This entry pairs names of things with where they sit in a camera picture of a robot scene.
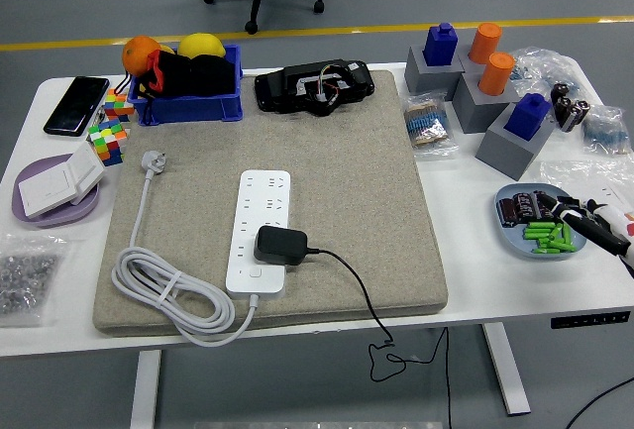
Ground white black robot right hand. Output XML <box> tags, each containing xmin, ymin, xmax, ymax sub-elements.
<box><xmin>537</xmin><ymin>192</ymin><xmax>634</xmax><ymax>279</ymax></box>

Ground thin black adapter cord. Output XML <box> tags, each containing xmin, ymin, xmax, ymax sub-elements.
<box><xmin>305</xmin><ymin>247</ymin><xmax>453</xmax><ymax>429</ymax></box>

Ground white power strip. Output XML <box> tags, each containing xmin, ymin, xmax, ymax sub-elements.
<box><xmin>225</xmin><ymin>169</ymin><xmax>292</xmax><ymax>298</ymax></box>

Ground brown black capacitor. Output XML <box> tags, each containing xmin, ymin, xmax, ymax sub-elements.
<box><xmin>532</xmin><ymin>190</ymin><xmax>555</xmax><ymax>222</ymax></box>
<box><xmin>498</xmin><ymin>198</ymin><xmax>519</xmax><ymax>228</ymax></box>
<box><xmin>514</xmin><ymin>192</ymin><xmax>536</xmax><ymax>225</ymax></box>

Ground clear plastic bag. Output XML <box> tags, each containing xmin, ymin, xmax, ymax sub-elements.
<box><xmin>539</xmin><ymin>159</ymin><xmax>634</xmax><ymax>212</ymax></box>

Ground clear bag of blue resistors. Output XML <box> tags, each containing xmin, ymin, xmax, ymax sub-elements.
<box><xmin>509</xmin><ymin>47</ymin><xmax>590</xmax><ymax>103</ymax></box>
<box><xmin>581</xmin><ymin>105</ymin><xmax>633</xmax><ymax>157</ymax></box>

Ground blue-grey plate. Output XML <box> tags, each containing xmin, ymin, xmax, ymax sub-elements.
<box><xmin>496</xmin><ymin>182</ymin><xmax>589</xmax><ymax>262</ymax></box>

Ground black table control panel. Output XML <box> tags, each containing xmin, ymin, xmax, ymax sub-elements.
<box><xmin>550</xmin><ymin>310</ymin><xmax>633</xmax><ymax>330</ymax></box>

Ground grey block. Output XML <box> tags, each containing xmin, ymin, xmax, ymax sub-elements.
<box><xmin>458</xmin><ymin>44</ymin><xmax>519</xmax><ymax>76</ymax></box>
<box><xmin>404</xmin><ymin>45</ymin><xmax>467</xmax><ymax>102</ymax></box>
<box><xmin>475</xmin><ymin>101</ymin><xmax>557</xmax><ymax>182</ymax></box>
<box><xmin>451</xmin><ymin>70</ymin><xmax>521</xmax><ymax>135</ymax></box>

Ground blue peg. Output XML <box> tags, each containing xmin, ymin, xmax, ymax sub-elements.
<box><xmin>424</xmin><ymin>22</ymin><xmax>460</xmax><ymax>67</ymax></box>
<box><xmin>504</xmin><ymin>93</ymin><xmax>554</xmax><ymax>142</ymax></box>

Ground orange cylinder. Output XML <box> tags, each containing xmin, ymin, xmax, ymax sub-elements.
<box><xmin>469</xmin><ymin>22</ymin><xmax>504</xmax><ymax>66</ymax></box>
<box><xmin>478</xmin><ymin>52</ymin><xmax>518</xmax><ymax>97</ymax></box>

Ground white table leg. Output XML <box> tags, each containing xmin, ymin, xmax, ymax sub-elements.
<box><xmin>482</xmin><ymin>323</ymin><xmax>532</xmax><ymax>416</ymax></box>
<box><xmin>129</xmin><ymin>349</ymin><xmax>162</xmax><ymax>429</ymax></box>

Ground bag of striped resistors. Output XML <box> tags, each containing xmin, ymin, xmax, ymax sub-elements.
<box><xmin>403</xmin><ymin>90</ymin><xmax>462</xmax><ymax>159</ymax></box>

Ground beige fabric mat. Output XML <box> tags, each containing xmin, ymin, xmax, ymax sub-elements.
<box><xmin>92</xmin><ymin>69</ymin><xmax>450</xmax><ymax>337</ymax></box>

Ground blue plastic bin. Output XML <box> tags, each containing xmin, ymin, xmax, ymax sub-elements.
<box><xmin>127</xmin><ymin>43</ymin><xmax>245</xmax><ymax>127</ymax></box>

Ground yellow lemon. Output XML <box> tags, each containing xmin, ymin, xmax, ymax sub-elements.
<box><xmin>177</xmin><ymin>32</ymin><xmax>228</xmax><ymax>59</ymax></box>

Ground orange fruit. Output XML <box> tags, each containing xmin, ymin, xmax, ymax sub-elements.
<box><xmin>122</xmin><ymin>35</ymin><xmax>163</xmax><ymax>77</ymax></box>

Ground small colourful puzzle cube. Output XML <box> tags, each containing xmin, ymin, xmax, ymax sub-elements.
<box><xmin>103</xmin><ymin>87</ymin><xmax>137</xmax><ymax>123</ymax></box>

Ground large colourful puzzle cube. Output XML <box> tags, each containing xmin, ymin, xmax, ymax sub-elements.
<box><xmin>88</xmin><ymin>118</ymin><xmax>130</xmax><ymax>167</ymax></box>

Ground purple plate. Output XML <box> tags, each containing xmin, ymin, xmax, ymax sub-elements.
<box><xmin>12</xmin><ymin>154</ymin><xmax>104</xmax><ymax>229</ymax></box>

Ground black smartphone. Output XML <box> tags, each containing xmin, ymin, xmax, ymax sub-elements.
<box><xmin>43</xmin><ymin>75</ymin><xmax>111</xmax><ymax>138</ymax></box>

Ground white wall socket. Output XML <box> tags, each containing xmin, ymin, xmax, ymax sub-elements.
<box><xmin>577</xmin><ymin>183</ymin><xmax>634</xmax><ymax>212</ymax></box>

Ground black floor cable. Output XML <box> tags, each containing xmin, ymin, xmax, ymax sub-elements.
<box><xmin>564</xmin><ymin>376</ymin><xmax>634</xmax><ymax>429</ymax></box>

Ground black electronic device with wires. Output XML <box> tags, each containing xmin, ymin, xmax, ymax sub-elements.
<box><xmin>255</xmin><ymin>58</ymin><xmax>376</xmax><ymax>118</ymax></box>

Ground black red drawstring pouch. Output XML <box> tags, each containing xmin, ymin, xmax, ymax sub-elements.
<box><xmin>116</xmin><ymin>49</ymin><xmax>238</xmax><ymax>123</ymax></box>

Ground white power cord with plug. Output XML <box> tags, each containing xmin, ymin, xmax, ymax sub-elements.
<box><xmin>110</xmin><ymin>150</ymin><xmax>262</xmax><ymax>348</ymax></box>

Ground white wall switch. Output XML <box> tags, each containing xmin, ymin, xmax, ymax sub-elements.
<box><xmin>18</xmin><ymin>161</ymin><xmax>80</xmax><ymax>219</ymax></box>
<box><xmin>66</xmin><ymin>140</ymin><xmax>109</xmax><ymax>206</ymax></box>

